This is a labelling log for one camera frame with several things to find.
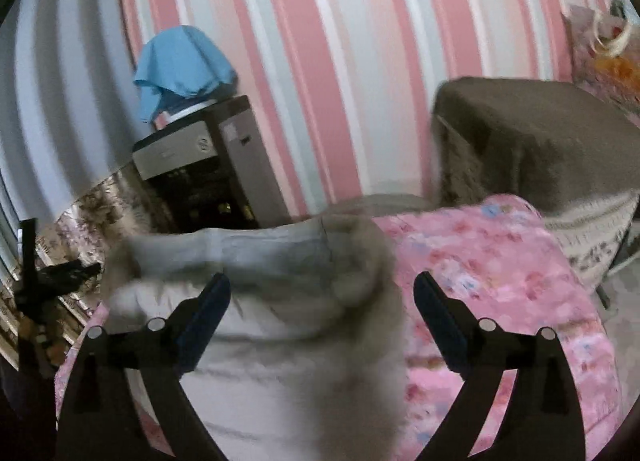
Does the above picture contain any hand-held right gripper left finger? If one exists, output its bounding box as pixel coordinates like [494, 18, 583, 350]
[56, 272, 232, 461]

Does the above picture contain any brown fuzzy blanket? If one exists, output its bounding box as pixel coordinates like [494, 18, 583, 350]
[431, 76, 640, 214]

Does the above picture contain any silver black water dispenser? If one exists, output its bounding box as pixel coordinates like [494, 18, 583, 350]
[132, 95, 288, 234]

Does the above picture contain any floral curtain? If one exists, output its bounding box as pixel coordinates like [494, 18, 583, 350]
[0, 161, 171, 367]

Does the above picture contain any white patterned sofa cover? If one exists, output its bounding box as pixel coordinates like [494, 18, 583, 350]
[542, 191, 640, 292]

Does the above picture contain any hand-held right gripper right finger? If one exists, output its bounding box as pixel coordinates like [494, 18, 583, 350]
[413, 271, 586, 461]

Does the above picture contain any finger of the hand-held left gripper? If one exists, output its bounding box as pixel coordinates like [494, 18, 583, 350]
[14, 218, 56, 342]
[42, 262, 102, 292]

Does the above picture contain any pink floral bedsheet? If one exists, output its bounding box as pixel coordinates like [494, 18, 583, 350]
[54, 194, 623, 461]

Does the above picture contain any pink printed gift bag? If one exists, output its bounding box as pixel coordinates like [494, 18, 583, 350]
[560, 4, 640, 107]

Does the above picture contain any grey puffer jacket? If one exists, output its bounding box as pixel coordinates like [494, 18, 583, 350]
[100, 194, 416, 461]

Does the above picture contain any blue cloth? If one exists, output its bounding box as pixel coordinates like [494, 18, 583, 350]
[134, 25, 238, 124]

